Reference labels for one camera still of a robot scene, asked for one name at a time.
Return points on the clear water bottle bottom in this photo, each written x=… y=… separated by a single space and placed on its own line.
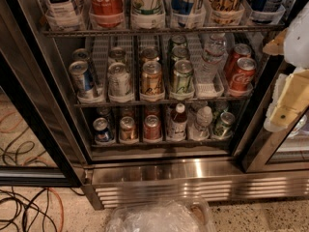
x=199 y=127

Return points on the right glass fridge door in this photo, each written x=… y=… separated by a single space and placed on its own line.
x=259 y=150

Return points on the gold can middle front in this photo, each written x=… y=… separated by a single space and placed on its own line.
x=151 y=78

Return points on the bronze can bottom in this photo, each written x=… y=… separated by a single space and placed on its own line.
x=128 y=129

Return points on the red coca-cola can rear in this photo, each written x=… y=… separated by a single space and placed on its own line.
x=239 y=50

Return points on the red coca-cola can front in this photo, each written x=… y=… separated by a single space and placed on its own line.
x=242 y=73

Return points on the green can middle front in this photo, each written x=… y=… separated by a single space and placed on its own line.
x=182 y=77

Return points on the white silver can middle rear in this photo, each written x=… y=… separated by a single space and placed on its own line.
x=116 y=55

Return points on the blue silver can middle rear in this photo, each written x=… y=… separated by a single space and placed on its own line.
x=81 y=54

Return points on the blue pepsi can bottom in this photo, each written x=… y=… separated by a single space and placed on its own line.
x=103 y=133

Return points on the white silver can middle front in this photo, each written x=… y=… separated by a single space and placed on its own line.
x=119 y=80

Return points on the red copper can bottom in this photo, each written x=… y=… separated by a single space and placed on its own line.
x=152 y=127

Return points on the stainless steel fridge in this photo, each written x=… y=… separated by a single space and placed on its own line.
x=141 y=171

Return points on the green can bottom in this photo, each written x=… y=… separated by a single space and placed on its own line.
x=223 y=124

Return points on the red coca-cola can top shelf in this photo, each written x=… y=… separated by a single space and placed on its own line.
x=107 y=12

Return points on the glass fridge door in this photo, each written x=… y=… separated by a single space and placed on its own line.
x=32 y=75
x=259 y=150

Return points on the white silver can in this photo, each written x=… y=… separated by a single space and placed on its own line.
x=116 y=55
x=119 y=80

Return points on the blue silver can middle front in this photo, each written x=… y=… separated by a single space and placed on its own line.
x=83 y=79

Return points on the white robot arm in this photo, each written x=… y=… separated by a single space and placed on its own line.
x=296 y=43

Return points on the clear water bottle middle shelf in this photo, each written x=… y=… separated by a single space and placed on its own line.
x=213 y=53

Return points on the gold can middle rear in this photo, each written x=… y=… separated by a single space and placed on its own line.
x=149 y=54

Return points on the white black label can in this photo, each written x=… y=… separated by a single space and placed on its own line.
x=64 y=12

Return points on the green can middle rear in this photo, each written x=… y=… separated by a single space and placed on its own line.
x=178 y=40

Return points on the clear plastic bag bin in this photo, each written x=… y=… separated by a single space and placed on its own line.
x=186 y=214

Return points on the left glass fridge door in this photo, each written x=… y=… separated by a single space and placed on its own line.
x=32 y=75

